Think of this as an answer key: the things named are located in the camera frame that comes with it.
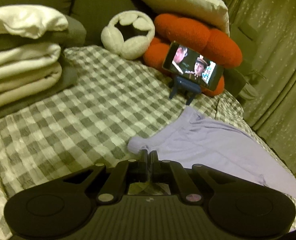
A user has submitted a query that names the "grey white checkered bedspread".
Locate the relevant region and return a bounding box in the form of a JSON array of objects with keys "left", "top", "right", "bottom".
[{"left": 0, "top": 44, "right": 296, "bottom": 240}]

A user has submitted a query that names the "lavender garment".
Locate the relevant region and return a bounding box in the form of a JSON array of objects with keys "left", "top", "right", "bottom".
[{"left": 128, "top": 106, "right": 296, "bottom": 199}]

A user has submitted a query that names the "white plush ring toy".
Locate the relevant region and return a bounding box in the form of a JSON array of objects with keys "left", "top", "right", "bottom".
[{"left": 101, "top": 10, "right": 155, "bottom": 60}]

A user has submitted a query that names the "pale patterned curtain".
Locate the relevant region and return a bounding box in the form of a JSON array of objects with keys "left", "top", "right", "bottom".
[{"left": 224, "top": 0, "right": 296, "bottom": 172}]

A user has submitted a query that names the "dark blue phone tripod stand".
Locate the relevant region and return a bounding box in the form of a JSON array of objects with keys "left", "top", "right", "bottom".
[{"left": 169, "top": 75, "right": 202, "bottom": 106}]

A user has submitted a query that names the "cream throw pillow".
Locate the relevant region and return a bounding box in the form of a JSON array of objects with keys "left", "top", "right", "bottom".
[{"left": 142, "top": 0, "right": 230, "bottom": 35}]

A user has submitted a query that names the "stack of folded white clothes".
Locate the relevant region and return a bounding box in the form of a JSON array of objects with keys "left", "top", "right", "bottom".
[{"left": 0, "top": 5, "right": 69, "bottom": 107}]

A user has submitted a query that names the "smartphone showing video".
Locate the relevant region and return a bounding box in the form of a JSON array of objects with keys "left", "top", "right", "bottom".
[{"left": 163, "top": 42, "right": 223, "bottom": 91}]

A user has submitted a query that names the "orange plush cushion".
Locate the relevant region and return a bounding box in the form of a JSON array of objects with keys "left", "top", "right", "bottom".
[{"left": 142, "top": 12, "right": 243, "bottom": 98}]

